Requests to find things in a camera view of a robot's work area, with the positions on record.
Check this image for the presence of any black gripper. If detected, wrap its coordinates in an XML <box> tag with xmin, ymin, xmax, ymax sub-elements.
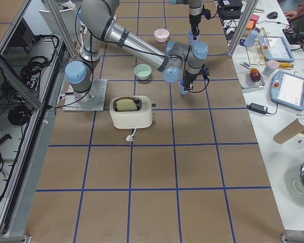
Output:
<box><xmin>189</xmin><ymin>14</ymin><xmax>200</xmax><ymax>40</ymax></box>
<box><xmin>183</xmin><ymin>64</ymin><xmax>209</xmax><ymax>91</ymax></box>

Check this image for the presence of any aluminium frame post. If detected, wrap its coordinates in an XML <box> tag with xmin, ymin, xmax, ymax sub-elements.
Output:
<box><xmin>227</xmin><ymin>0</ymin><xmax>258</xmax><ymax>57</ymax></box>

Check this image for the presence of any gold wire rack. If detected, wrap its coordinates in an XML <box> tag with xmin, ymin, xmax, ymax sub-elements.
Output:
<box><xmin>246</xmin><ymin>27</ymin><xmax>270</xmax><ymax>65</ymax></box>

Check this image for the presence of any black power adapter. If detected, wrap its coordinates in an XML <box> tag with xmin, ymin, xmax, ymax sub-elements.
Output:
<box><xmin>247</xmin><ymin>103</ymin><xmax>268</xmax><ymax>114</ymax></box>

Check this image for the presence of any toast slice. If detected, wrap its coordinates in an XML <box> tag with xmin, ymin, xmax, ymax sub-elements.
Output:
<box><xmin>116</xmin><ymin>99</ymin><xmax>137</xmax><ymax>111</ymax></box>

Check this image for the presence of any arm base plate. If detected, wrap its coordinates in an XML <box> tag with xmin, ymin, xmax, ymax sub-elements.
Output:
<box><xmin>63</xmin><ymin>79</ymin><xmax>108</xmax><ymax>112</ymax></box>

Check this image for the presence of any teach pendant tablet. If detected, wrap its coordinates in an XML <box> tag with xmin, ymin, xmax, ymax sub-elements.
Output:
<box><xmin>270</xmin><ymin>71</ymin><xmax>304</xmax><ymax>111</ymax></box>
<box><xmin>258</xmin><ymin>35</ymin><xmax>294</xmax><ymax>63</ymax></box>

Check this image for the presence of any mango fruit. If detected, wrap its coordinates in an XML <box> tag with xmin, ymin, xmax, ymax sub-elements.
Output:
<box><xmin>249</xmin><ymin>68</ymin><xmax>261</xmax><ymax>82</ymax></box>

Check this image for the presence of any black computer box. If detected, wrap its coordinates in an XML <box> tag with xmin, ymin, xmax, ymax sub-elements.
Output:
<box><xmin>217</xmin><ymin>0</ymin><xmax>243</xmax><ymax>20</ymax></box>

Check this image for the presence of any blue cup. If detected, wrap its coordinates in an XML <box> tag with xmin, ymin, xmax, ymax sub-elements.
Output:
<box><xmin>179</xmin><ymin>78</ymin><xmax>188</xmax><ymax>96</ymax></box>
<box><xmin>187</xmin><ymin>30</ymin><xmax>199</xmax><ymax>46</ymax></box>

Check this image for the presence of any cream white toaster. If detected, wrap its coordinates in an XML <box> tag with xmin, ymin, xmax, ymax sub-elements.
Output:
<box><xmin>109</xmin><ymin>95</ymin><xmax>153</xmax><ymax>129</ymax></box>

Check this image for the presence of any blue foam cylinder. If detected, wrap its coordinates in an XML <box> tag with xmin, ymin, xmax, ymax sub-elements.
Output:
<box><xmin>244</xmin><ymin>30</ymin><xmax>258</xmax><ymax>48</ymax></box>

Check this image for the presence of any cardboard tube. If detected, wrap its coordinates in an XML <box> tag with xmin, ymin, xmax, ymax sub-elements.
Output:
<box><xmin>273</xmin><ymin>115</ymin><xmax>304</xmax><ymax>144</ymax></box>

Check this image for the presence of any pink bowl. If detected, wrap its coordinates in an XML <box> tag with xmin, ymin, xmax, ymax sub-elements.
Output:
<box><xmin>154</xmin><ymin>28</ymin><xmax>170</xmax><ymax>43</ymax></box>

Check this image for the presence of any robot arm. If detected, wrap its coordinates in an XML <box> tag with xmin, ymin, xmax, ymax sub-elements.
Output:
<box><xmin>78</xmin><ymin>1</ymin><xmax>209</xmax><ymax>92</ymax></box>
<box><xmin>168</xmin><ymin>0</ymin><xmax>212</xmax><ymax>41</ymax></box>

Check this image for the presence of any mint green bowl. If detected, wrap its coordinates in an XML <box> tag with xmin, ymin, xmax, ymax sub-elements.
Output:
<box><xmin>134</xmin><ymin>64</ymin><xmax>152</xmax><ymax>80</ymax></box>

